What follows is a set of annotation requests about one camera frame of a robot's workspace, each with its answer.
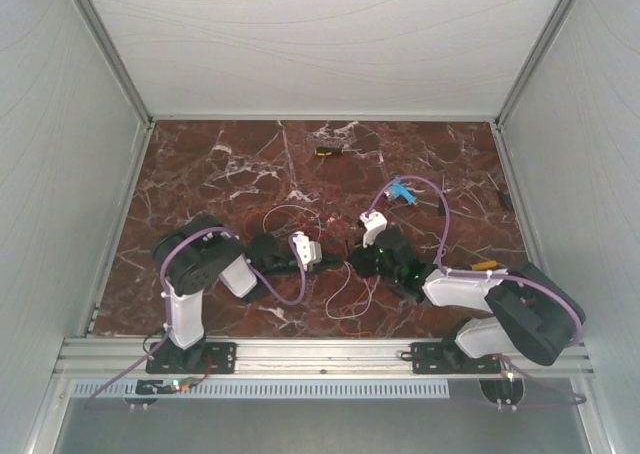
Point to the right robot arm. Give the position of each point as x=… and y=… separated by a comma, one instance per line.
x=526, y=311

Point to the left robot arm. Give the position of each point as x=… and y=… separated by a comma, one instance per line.
x=193, y=258

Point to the yellow black screwdriver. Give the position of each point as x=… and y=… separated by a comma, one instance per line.
x=326, y=151

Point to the blue plastic tool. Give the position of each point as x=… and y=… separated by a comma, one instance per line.
x=397, y=190

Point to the black screwdriver far right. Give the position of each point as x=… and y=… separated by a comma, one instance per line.
x=503, y=197

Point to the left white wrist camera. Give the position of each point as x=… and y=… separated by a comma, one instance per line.
x=309, y=252

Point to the black handle screwdriver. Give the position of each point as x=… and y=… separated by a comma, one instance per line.
x=441, y=205

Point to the orange handle tool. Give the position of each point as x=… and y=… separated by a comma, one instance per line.
x=485, y=265

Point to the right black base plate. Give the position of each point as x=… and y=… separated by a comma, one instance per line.
x=430, y=358

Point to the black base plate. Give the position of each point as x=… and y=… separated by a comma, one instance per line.
x=202, y=357
x=430, y=358

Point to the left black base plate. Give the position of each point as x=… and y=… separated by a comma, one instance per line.
x=202, y=357

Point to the slotted grey cable duct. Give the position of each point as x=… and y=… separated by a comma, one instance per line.
x=282, y=389

